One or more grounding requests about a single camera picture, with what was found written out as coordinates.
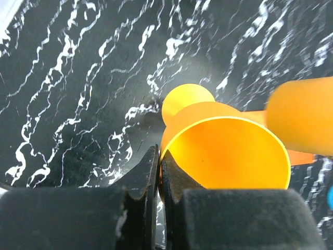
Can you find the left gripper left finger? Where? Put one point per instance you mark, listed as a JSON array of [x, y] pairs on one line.
[[120, 216]]

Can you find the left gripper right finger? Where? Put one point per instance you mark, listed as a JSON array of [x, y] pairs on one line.
[[199, 218]]

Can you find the yellow wine glass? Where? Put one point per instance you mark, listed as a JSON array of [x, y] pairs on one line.
[[219, 146], [299, 113]]

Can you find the blue wine glass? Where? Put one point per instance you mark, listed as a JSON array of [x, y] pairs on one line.
[[330, 198]]

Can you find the gold wire wine glass rack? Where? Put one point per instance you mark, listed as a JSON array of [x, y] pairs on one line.
[[300, 158]]

